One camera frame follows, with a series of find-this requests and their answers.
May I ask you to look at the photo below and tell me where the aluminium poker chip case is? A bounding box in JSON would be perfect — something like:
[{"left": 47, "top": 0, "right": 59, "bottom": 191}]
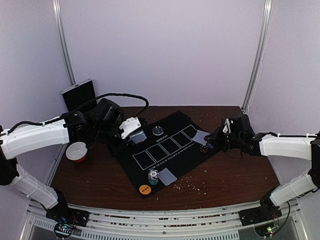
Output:
[{"left": 61, "top": 78, "right": 96, "bottom": 112}]

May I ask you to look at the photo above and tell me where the blue playing card deck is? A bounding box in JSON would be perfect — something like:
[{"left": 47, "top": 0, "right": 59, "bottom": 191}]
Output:
[{"left": 129, "top": 129, "right": 147, "bottom": 144}]

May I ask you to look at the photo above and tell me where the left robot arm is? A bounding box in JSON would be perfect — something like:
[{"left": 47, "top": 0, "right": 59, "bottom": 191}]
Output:
[{"left": 0, "top": 98, "right": 144, "bottom": 222}]

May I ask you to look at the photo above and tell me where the small poker chip stack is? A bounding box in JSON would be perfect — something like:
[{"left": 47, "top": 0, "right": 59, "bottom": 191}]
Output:
[{"left": 200, "top": 145, "right": 208, "bottom": 153}]

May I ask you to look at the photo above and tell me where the black braided cable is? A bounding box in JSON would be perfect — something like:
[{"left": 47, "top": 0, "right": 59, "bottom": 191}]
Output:
[{"left": 62, "top": 92, "right": 150, "bottom": 118}]

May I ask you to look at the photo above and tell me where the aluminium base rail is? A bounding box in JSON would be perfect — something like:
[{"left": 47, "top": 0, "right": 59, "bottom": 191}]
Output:
[{"left": 23, "top": 196, "right": 305, "bottom": 240}]

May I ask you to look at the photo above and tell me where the multicolour poker chip stack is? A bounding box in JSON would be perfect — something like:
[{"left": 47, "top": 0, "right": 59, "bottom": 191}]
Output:
[{"left": 148, "top": 169, "right": 159, "bottom": 186}]

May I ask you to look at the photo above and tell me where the orange white bowl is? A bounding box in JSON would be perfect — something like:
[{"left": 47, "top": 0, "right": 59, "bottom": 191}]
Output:
[{"left": 65, "top": 142, "right": 88, "bottom": 163}]

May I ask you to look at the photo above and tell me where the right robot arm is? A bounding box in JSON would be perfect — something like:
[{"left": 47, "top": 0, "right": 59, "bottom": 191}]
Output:
[{"left": 204, "top": 114, "right": 320, "bottom": 221}]

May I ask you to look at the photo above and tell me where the black poker mat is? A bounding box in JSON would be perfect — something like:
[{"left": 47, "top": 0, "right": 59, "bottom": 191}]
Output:
[{"left": 108, "top": 110, "right": 218, "bottom": 199}]

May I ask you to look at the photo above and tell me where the aluminium frame post right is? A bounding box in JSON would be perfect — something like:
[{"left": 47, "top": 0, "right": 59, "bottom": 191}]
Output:
[{"left": 241, "top": 0, "right": 274, "bottom": 113}]

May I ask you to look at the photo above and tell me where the orange big blind button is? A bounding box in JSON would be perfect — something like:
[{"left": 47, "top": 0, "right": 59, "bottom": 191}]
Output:
[{"left": 138, "top": 184, "right": 152, "bottom": 196}]

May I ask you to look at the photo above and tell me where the dealt playing card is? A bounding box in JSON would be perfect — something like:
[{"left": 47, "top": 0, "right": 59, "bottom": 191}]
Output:
[
  {"left": 192, "top": 130, "right": 210, "bottom": 145},
  {"left": 158, "top": 168, "right": 177, "bottom": 186}
]

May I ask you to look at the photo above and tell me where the aluminium frame post left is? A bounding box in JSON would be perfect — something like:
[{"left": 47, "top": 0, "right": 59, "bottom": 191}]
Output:
[{"left": 52, "top": 0, "right": 76, "bottom": 86}]

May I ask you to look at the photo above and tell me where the aluminium frame post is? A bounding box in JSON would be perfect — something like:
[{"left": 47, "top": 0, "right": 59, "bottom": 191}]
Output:
[
  {"left": 241, "top": 0, "right": 274, "bottom": 113},
  {"left": 52, "top": 0, "right": 76, "bottom": 86}
]

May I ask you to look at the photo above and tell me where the clear dealer button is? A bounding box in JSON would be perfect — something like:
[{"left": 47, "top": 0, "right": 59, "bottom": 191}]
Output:
[{"left": 152, "top": 126, "right": 164, "bottom": 136}]

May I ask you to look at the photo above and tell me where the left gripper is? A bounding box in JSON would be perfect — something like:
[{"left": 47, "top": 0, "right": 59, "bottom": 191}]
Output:
[{"left": 92, "top": 119, "right": 137, "bottom": 155}]

